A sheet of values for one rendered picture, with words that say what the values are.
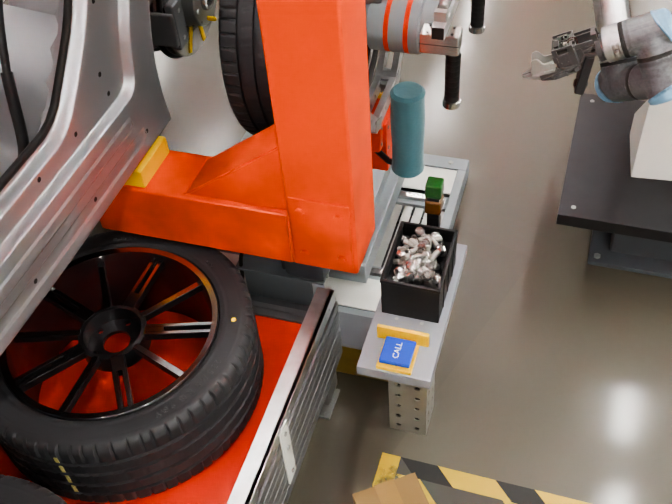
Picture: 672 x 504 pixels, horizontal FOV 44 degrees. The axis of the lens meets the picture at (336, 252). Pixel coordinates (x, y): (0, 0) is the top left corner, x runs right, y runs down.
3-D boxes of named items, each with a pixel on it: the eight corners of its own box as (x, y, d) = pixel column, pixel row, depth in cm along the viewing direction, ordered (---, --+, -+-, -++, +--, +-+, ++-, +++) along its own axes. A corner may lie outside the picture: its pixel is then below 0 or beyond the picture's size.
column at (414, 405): (398, 397, 233) (396, 300, 203) (433, 405, 231) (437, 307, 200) (389, 427, 227) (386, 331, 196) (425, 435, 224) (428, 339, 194)
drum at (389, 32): (369, 29, 221) (367, -20, 211) (448, 37, 216) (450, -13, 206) (354, 58, 212) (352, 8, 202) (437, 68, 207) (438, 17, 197)
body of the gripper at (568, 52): (549, 36, 212) (597, 20, 206) (560, 63, 217) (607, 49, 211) (548, 53, 207) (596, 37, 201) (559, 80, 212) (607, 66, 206)
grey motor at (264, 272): (224, 252, 265) (204, 168, 240) (350, 275, 255) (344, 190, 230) (201, 294, 254) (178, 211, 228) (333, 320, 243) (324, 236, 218)
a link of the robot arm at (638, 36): (680, 48, 196) (669, 6, 193) (625, 64, 202) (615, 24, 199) (681, 41, 204) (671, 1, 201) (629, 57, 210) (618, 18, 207)
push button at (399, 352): (386, 341, 190) (386, 335, 188) (416, 347, 188) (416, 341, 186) (378, 365, 185) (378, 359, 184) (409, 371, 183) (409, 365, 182)
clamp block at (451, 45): (423, 41, 194) (424, 20, 190) (462, 45, 192) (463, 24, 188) (418, 53, 191) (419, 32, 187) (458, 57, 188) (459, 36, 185)
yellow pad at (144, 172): (120, 144, 210) (115, 128, 207) (170, 151, 207) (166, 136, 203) (93, 180, 201) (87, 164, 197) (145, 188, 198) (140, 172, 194)
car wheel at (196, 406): (37, 290, 233) (8, 230, 216) (271, 279, 230) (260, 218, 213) (-35, 510, 188) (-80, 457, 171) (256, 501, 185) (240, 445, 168)
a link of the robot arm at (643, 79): (659, 96, 213) (647, 50, 210) (697, 92, 203) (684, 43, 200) (634, 109, 210) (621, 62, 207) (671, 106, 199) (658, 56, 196)
